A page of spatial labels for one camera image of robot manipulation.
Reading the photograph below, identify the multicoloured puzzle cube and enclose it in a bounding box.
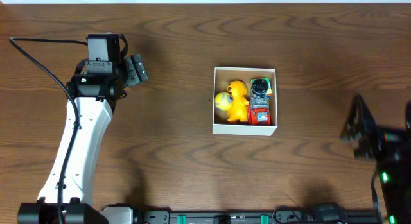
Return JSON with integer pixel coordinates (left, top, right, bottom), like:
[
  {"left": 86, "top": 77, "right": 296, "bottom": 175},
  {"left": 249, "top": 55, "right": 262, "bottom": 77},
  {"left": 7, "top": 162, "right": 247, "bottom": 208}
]
[{"left": 250, "top": 77, "right": 272, "bottom": 98}]

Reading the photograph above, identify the orange dinosaur toy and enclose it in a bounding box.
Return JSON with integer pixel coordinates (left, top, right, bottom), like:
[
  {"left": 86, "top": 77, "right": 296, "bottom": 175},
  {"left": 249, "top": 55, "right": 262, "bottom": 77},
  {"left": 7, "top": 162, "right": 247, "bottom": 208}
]
[{"left": 227, "top": 80, "right": 249, "bottom": 123}]

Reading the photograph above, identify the yellow one-eyed ball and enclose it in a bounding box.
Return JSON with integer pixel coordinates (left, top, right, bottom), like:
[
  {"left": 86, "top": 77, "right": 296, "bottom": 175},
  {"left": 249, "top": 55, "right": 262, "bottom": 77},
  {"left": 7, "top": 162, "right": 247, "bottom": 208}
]
[{"left": 214, "top": 92, "right": 234, "bottom": 112}]

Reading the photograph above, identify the black round wheel toy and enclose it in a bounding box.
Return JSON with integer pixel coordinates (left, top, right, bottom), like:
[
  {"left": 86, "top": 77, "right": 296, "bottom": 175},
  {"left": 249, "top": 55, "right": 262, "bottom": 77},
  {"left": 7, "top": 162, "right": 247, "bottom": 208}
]
[{"left": 251, "top": 78, "right": 269, "bottom": 96}]

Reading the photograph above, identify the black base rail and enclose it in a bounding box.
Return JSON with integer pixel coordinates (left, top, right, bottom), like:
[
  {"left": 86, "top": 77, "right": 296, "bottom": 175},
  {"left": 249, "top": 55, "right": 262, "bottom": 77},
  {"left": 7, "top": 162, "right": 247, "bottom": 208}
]
[{"left": 136, "top": 209, "right": 382, "bottom": 224}]

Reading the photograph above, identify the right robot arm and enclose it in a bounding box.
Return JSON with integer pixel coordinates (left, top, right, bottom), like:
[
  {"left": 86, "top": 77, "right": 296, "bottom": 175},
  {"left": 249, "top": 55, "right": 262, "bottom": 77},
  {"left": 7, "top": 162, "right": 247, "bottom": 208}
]
[{"left": 340, "top": 94, "right": 410, "bottom": 224}]

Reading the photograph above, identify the white cardboard box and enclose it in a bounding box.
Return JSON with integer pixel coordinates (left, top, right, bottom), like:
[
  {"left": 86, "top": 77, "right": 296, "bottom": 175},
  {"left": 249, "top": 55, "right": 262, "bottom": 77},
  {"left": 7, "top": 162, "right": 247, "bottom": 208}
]
[{"left": 213, "top": 67, "right": 278, "bottom": 136}]

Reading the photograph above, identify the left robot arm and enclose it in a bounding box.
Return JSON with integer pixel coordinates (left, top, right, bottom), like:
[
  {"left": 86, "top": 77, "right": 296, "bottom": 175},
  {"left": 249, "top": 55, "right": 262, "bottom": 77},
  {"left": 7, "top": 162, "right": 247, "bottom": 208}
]
[{"left": 17, "top": 33, "right": 148, "bottom": 223}]

